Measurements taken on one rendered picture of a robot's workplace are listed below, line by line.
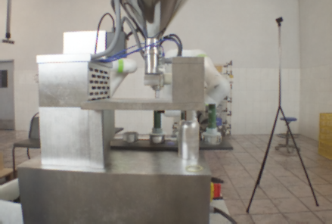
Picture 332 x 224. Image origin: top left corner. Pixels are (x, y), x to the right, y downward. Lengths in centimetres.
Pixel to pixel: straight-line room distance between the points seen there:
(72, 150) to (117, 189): 18
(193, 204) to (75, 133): 40
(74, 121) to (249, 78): 614
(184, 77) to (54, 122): 42
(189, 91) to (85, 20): 664
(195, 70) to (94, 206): 48
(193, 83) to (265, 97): 624
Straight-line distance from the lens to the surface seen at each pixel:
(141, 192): 69
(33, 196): 83
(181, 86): 59
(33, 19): 794
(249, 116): 669
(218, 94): 117
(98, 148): 71
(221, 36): 662
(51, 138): 78
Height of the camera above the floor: 126
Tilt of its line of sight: 3 degrees down
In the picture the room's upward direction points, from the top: straight up
